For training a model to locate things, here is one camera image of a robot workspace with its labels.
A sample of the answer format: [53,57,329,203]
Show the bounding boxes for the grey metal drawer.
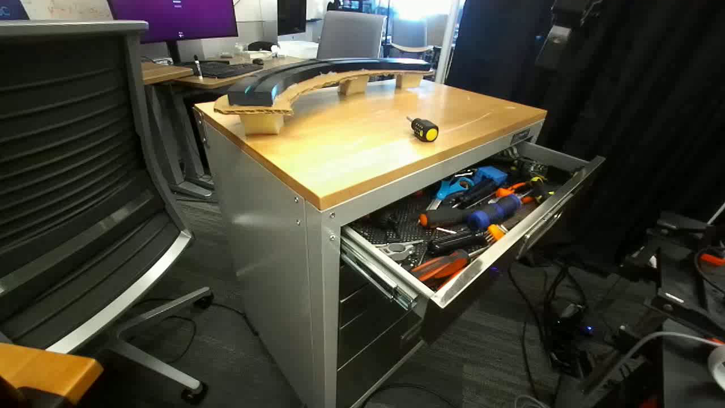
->
[341,143,604,312]

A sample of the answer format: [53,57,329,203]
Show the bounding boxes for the black yellow stubby screwdriver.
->
[411,118,440,143]

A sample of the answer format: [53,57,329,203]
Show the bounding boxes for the blue tool in drawer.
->
[436,165,508,204]

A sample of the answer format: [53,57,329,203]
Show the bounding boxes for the grey metal tool cabinet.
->
[198,82,547,408]

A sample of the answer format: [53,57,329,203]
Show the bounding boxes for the wooden curved support stand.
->
[213,74,423,135]

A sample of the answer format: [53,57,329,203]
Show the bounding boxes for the black curved panel part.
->
[226,57,431,108]

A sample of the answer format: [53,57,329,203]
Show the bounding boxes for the grey background office chair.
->
[317,11,386,60]

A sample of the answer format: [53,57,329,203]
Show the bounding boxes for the black keyboard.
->
[193,61,261,80]

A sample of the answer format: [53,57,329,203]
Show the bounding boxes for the wooden background desk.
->
[141,57,303,96]

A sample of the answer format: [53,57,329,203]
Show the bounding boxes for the purple screen monitor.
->
[106,0,239,43]

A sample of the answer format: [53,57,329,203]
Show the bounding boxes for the grey mesh office chair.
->
[0,20,213,403]

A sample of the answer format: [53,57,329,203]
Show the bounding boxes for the black curtain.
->
[446,0,725,264]

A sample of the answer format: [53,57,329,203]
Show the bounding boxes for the orange black handled screwdriver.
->
[418,210,474,230]

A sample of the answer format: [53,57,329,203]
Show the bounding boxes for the orange handled pliers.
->
[413,252,469,287]

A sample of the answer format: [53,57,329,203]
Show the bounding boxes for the blue black handled screwdriver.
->
[466,195,521,231]

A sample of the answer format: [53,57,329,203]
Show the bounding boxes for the black floor cable bundle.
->
[505,260,629,403]

